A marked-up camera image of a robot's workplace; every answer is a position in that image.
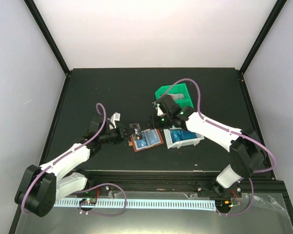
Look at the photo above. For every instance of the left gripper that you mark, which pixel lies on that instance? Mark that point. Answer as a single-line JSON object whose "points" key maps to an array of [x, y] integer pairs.
{"points": [[121, 133]]}

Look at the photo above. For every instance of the left black frame post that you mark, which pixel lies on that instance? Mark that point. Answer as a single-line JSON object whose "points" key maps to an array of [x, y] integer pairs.
{"points": [[47, 35]]}

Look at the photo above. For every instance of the left circuit board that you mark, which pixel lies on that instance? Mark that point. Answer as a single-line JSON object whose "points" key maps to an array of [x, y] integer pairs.
{"points": [[88, 201]]}

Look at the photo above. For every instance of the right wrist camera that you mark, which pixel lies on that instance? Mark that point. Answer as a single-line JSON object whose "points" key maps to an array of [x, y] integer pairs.
{"points": [[158, 109]]}

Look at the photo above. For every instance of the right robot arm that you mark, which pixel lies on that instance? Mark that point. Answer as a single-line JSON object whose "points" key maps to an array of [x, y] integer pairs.
{"points": [[246, 153]]}

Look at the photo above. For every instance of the blue cards stack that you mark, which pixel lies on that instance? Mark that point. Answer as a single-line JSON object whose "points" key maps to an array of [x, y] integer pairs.
{"points": [[181, 135]]}

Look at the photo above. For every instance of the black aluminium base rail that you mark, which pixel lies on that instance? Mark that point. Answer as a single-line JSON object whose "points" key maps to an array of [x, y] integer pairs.
{"points": [[203, 184]]}

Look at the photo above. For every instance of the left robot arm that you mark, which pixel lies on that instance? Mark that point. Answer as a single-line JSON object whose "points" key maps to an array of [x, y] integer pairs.
{"points": [[42, 186]]}

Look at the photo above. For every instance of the right circuit board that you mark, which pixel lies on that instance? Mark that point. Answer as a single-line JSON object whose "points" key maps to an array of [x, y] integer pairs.
{"points": [[229, 203]]}

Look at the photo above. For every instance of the right black frame post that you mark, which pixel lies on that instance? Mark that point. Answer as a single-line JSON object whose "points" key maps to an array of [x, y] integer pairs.
{"points": [[269, 22]]}

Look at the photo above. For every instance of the red white cards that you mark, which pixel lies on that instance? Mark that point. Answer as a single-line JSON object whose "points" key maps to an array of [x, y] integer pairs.
{"points": [[177, 96]]}

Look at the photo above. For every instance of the brown leather card holder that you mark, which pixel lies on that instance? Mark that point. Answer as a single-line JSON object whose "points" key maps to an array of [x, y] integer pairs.
{"points": [[131, 142]]}

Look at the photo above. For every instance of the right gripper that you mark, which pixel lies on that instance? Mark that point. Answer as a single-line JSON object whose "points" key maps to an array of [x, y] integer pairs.
{"points": [[155, 123]]}

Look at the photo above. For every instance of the white slotted cable duct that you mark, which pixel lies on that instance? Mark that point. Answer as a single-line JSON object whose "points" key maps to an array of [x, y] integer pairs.
{"points": [[205, 205]]}

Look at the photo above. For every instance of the circuit board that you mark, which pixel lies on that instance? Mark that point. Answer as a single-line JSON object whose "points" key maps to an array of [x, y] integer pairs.
{"points": [[229, 203], [88, 201]]}

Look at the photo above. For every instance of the black frame post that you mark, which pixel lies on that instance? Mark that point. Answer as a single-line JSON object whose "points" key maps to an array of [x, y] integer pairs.
{"points": [[47, 35], [269, 22]]}

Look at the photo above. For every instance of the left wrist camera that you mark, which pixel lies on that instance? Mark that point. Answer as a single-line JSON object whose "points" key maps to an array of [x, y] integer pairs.
{"points": [[112, 122]]}

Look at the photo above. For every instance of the green upper bin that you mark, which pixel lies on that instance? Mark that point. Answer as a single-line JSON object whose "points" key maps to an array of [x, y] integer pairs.
{"points": [[180, 88]]}

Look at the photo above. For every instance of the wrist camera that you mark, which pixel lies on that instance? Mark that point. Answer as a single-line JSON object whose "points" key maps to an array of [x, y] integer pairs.
{"points": [[112, 122], [158, 109]]}

